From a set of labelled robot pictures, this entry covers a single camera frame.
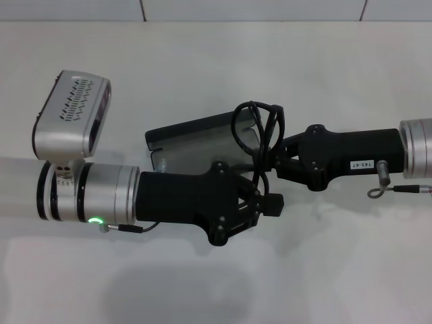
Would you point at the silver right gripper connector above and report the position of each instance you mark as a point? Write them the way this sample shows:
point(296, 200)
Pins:
point(383, 172)

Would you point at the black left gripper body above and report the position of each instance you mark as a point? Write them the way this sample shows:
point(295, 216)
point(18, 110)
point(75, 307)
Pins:
point(185, 199)

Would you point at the black framed glasses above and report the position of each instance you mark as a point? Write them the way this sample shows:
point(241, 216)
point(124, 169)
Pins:
point(259, 162)

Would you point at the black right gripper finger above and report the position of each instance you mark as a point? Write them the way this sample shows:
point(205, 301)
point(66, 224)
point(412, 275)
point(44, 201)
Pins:
point(292, 143)
point(290, 168)

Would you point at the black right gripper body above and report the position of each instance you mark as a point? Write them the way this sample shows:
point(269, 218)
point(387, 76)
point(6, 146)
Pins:
point(337, 152)

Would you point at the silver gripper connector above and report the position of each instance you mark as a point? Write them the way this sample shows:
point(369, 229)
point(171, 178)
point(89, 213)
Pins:
point(383, 172)
point(162, 164)

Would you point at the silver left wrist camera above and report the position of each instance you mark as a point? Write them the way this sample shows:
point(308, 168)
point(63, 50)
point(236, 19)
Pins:
point(67, 135)

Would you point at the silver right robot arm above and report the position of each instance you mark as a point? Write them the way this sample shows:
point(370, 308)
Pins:
point(418, 148)

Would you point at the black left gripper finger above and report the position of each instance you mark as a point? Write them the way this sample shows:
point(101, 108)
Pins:
point(271, 211)
point(271, 200)

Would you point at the black glasses case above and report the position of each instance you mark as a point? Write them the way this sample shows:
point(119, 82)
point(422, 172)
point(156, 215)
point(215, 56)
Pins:
point(189, 148)

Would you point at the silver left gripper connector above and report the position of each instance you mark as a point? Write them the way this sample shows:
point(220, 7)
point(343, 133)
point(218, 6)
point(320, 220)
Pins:
point(162, 164)

